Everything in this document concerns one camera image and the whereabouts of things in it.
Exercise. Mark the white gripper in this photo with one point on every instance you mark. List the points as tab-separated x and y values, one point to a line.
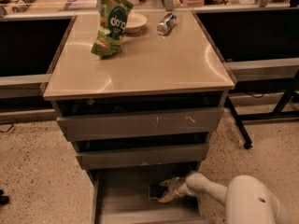
178	186

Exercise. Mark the green and yellow sponge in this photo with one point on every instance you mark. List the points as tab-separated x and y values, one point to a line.
156	191

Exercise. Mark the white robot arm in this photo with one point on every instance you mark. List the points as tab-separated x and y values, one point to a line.
246	199

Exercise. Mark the middle grey drawer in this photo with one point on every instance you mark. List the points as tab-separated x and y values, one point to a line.
144	156

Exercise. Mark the grey drawer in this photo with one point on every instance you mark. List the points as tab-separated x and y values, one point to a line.
140	124
121	196
144	156

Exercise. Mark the bottom grey drawer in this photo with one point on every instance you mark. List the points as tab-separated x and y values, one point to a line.
121	196

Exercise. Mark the top grey drawer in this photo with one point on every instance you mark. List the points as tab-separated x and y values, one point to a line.
140	124

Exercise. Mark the grey drawer cabinet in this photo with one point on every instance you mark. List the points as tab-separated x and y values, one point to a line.
150	73

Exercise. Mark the black object on floor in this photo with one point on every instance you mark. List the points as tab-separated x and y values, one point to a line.
3	198

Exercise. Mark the silver soda can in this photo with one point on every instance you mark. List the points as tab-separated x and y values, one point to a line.
167	23

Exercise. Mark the white bowl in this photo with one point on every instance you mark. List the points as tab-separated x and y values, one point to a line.
135	22

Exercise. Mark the green snack bag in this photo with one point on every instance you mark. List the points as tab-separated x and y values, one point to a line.
113	20

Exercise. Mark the black table leg frame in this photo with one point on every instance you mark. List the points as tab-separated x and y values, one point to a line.
277	113

